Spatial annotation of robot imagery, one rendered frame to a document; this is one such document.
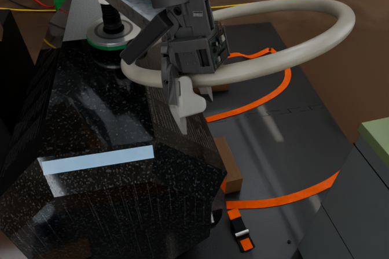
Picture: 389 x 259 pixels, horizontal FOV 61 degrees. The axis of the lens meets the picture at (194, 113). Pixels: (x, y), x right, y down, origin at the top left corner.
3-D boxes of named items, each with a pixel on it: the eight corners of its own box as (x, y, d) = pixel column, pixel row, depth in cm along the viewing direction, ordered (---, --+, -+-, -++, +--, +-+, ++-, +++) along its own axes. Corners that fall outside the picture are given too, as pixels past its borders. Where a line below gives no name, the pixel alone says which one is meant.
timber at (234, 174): (241, 190, 177) (243, 178, 169) (220, 196, 175) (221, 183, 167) (222, 148, 198) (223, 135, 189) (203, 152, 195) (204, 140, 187)
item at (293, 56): (92, 66, 81) (88, 55, 80) (239, 8, 102) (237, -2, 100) (211, 121, 42) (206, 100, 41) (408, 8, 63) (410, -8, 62)
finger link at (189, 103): (202, 137, 47) (201, 74, 47) (168, 136, 50) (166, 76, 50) (212, 134, 50) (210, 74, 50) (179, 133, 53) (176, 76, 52)
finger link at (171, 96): (171, 105, 48) (168, 44, 47) (162, 105, 49) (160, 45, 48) (186, 103, 52) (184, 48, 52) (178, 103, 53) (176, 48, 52)
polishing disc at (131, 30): (82, 47, 122) (81, 45, 122) (91, 18, 137) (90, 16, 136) (139, 45, 123) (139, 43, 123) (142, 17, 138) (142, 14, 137)
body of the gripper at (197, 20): (214, 78, 47) (194, -8, 41) (164, 81, 51) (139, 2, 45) (231, 58, 53) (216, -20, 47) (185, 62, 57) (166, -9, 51)
